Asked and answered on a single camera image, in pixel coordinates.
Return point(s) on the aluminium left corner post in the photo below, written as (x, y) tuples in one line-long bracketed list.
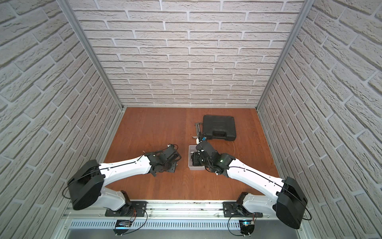
[(78, 30)]

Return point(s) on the small circuit board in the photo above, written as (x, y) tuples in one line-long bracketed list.
[(246, 227), (122, 227)]

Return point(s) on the grey metal pipe wrench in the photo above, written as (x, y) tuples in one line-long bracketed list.
[(198, 130)]

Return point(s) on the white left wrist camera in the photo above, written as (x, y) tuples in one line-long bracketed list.
[(170, 145)]

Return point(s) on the aluminium corner post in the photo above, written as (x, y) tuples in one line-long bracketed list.
[(78, 30), (305, 9)]

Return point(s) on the left small circuit board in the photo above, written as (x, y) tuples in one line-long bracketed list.
[(122, 227)]

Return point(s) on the black plastic tool case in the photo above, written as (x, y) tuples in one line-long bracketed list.
[(219, 127)]

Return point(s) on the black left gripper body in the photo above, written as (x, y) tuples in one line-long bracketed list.
[(170, 163)]

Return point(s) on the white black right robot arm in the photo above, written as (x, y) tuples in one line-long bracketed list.
[(286, 199)]

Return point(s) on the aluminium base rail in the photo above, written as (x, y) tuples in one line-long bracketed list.
[(160, 209)]

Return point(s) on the right small circuit board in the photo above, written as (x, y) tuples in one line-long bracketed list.
[(246, 227)]

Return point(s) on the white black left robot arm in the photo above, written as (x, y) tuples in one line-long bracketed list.
[(87, 187)]

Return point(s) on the translucent white storage box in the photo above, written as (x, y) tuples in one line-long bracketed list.
[(192, 149)]

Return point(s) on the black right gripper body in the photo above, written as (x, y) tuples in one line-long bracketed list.
[(197, 161)]

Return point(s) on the white slotted cable duct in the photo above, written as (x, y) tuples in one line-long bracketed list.
[(164, 224)]

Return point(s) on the aluminium right corner post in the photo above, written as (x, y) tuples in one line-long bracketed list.
[(305, 9)]

